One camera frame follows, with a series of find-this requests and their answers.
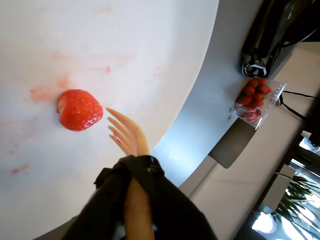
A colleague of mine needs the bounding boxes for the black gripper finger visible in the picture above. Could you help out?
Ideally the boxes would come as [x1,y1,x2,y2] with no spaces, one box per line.
[134,171,218,240]
[61,167,133,240]

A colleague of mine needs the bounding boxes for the cut red strawberry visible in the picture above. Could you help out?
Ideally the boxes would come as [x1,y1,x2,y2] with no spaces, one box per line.
[55,88,104,132]

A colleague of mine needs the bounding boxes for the clear plastic strawberry punnet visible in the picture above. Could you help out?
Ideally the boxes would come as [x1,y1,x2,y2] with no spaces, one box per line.
[233,77,288,131]

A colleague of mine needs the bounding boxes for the black tape wrap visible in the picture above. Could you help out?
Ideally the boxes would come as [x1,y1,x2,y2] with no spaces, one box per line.
[116,154,166,180]

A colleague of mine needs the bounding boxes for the grey table support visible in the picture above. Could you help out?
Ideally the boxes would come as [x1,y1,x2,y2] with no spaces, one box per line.
[208,119,256,170]

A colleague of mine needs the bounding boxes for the white planter box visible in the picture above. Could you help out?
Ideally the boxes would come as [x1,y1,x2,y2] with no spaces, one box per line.
[262,172,299,209]

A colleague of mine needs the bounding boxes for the green leafy houseplant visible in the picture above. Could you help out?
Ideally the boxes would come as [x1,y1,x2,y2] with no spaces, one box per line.
[271,171,320,240]

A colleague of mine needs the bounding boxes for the white round plate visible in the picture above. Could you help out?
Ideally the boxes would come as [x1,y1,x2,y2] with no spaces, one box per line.
[0,0,221,240]

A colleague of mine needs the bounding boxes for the thin black cable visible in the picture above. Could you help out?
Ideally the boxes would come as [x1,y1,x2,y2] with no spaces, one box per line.
[278,90,320,121]

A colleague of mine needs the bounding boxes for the black equipment with cables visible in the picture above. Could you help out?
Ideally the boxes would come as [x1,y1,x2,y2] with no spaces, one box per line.
[240,0,320,79]

